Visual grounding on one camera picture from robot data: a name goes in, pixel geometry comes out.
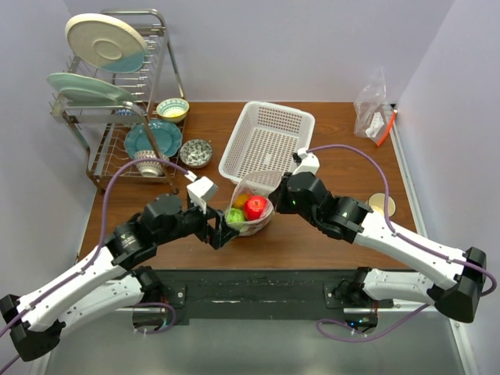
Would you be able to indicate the cream and teal large plate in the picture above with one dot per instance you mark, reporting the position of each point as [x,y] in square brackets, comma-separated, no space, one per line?
[106,42]

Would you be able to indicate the clear bag with orange zipper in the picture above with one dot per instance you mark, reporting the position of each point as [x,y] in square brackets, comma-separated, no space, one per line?
[375,117]

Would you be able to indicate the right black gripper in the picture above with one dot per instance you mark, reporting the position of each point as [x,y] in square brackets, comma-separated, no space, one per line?
[277,198]

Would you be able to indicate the cream ceramic mug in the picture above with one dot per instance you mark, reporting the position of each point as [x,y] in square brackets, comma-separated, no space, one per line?
[379,203]

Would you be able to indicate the blue patterned small dish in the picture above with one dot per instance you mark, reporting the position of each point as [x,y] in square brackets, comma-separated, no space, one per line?
[129,112]

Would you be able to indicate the teal scalloped plate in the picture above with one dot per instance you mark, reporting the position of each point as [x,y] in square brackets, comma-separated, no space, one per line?
[167,135]

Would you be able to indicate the brown orange fruit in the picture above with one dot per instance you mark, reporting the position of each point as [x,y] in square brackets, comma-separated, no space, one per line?
[240,200]

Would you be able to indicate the grey leaf patterned bowl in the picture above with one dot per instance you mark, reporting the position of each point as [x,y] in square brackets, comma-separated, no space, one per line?
[196,153]

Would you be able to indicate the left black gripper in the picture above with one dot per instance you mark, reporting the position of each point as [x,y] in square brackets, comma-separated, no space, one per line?
[218,236]

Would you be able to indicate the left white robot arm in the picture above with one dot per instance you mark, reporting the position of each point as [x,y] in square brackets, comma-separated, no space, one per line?
[112,276]

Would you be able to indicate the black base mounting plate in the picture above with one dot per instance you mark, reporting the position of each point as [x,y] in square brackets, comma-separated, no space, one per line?
[255,294]

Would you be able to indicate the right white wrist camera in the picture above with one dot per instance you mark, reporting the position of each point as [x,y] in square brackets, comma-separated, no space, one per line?
[306,162]

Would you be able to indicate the red apple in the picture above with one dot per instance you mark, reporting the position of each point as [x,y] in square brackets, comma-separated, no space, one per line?
[255,207]

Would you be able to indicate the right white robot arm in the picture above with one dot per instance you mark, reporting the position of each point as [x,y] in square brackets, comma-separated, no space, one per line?
[449,279]

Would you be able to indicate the white perforated plastic basket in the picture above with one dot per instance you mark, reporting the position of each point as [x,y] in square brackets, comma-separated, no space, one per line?
[262,142]

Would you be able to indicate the brown patterned small bowl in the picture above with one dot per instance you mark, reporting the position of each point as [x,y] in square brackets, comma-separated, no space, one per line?
[148,168]

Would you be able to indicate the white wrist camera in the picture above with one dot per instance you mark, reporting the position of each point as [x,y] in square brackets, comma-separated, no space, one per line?
[200,191]
[306,162]

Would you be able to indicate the metal dish rack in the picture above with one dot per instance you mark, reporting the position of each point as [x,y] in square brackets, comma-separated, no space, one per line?
[100,132]

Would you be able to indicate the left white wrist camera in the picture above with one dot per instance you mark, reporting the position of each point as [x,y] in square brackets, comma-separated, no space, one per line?
[200,191]

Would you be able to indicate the teal yellow patterned bowl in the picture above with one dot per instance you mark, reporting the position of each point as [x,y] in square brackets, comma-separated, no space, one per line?
[173,110]

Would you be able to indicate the clear polka dot zip bag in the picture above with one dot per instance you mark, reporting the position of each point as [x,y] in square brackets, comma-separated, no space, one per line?
[256,183]

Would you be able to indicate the green custard apple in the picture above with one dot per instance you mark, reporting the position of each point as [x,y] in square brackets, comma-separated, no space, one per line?
[235,215]

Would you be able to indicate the mint green plate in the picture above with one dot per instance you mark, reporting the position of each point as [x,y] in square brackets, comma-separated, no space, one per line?
[78,88]

